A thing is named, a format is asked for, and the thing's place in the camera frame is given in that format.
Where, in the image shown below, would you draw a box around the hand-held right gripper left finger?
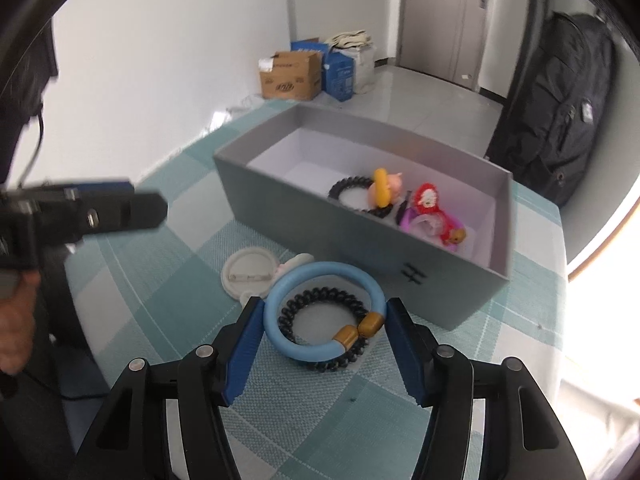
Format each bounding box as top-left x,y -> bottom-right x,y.
75,297 -> 266,480

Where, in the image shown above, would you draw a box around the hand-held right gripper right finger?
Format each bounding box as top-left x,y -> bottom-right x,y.
385,297 -> 576,480

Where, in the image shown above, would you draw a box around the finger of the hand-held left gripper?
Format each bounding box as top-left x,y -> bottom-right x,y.
62,178 -> 135,201
80,191 -> 168,235

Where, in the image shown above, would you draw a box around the black spiral hair tie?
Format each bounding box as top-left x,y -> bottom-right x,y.
327,176 -> 376,211
277,286 -> 371,375

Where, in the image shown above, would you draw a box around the light blue ring bracelet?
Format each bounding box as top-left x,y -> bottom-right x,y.
263,261 -> 387,363

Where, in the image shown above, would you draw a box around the purple ring hair tie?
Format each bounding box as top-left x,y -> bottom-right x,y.
397,202 -> 468,250

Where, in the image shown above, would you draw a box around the grey cardboard box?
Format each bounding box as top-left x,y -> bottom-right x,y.
213,103 -> 515,331

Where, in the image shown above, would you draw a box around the red ornament hair clip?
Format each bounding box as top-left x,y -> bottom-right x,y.
411,182 -> 442,211

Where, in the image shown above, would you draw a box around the orange pig hair tie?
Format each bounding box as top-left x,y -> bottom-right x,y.
367,166 -> 405,211

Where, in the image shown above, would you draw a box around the person's left hand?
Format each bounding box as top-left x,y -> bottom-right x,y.
0,270 -> 40,375

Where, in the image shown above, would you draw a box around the clear plastic bags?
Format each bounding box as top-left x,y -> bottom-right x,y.
205,92 -> 268,133

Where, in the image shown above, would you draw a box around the brown cardboard box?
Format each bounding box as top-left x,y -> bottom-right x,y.
258,51 -> 323,101

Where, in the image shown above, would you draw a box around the blue cardboard box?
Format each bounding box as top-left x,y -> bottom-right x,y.
322,51 -> 357,103
291,37 -> 328,56

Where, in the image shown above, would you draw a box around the white sack with beige cloth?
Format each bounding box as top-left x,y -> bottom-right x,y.
325,31 -> 377,95

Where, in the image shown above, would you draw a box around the black backpack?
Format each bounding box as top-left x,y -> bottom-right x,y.
485,10 -> 617,209

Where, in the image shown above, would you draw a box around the grey door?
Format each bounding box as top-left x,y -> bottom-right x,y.
397,0 -> 493,92

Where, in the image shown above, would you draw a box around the black cable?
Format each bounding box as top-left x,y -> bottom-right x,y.
10,115 -> 46,186

